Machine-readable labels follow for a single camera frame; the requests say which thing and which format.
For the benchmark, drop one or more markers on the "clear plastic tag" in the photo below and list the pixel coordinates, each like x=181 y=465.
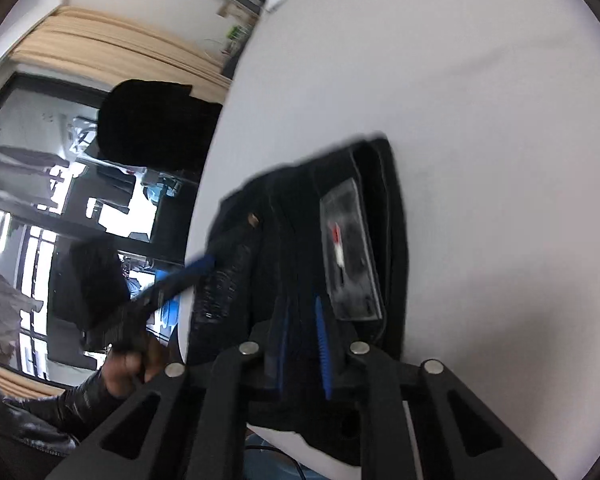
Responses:
x=352 y=260

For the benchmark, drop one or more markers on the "window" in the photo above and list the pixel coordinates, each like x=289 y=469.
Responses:
x=25 y=200

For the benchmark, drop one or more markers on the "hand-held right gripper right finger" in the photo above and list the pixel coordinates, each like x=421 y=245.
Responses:
x=324 y=350

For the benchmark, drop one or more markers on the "black pants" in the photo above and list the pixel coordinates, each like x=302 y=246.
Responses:
x=280 y=220

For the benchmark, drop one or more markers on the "person's left forearm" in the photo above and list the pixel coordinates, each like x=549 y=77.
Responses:
x=45 y=410

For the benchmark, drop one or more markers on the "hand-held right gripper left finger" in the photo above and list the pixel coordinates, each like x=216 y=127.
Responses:
x=281 y=355

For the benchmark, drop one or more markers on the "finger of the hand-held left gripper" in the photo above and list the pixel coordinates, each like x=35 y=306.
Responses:
x=185 y=275

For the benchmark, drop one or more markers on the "person's left hand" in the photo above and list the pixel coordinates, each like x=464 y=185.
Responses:
x=130 y=367

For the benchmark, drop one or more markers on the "beige curtain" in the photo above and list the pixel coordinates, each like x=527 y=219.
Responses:
x=10 y=372
x=105 y=45

